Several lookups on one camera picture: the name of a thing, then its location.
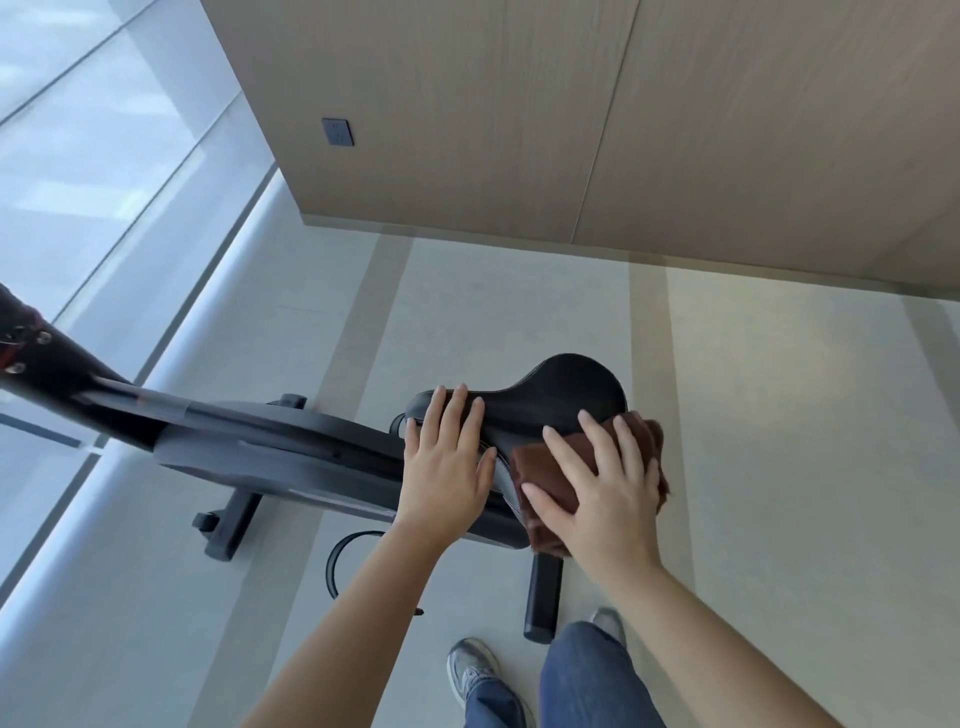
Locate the grey right sneaker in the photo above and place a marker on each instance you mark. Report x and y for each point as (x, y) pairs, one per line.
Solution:
(609, 624)

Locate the black exercise bike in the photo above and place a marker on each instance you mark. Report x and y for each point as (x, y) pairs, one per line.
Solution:
(300, 457)

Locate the person's left hand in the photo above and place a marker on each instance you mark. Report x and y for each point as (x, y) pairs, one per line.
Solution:
(442, 480)

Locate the person's left forearm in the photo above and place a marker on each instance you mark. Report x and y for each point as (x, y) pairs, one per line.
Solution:
(337, 652)

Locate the person's right forearm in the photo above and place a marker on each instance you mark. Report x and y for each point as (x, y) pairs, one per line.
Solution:
(705, 660)

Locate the brown cleaning cloth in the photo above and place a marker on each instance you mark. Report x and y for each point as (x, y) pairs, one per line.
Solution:
(540, 469)

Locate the blue jeans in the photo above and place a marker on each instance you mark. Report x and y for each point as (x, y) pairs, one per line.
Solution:
(592, 682)

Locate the grey left sneaker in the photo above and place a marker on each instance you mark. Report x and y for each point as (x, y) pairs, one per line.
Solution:
(472, 667)

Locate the person's right hand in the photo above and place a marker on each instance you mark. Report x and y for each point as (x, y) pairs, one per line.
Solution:
(615, 517)

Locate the grey sneaker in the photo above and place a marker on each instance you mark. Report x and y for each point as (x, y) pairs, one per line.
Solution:
(609, 624)
(472, 667)

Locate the dark wall socket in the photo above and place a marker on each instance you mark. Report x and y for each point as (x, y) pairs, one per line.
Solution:
(337, 132)

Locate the translucent window blind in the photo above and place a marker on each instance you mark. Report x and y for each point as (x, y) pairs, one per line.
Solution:
(75, 150)

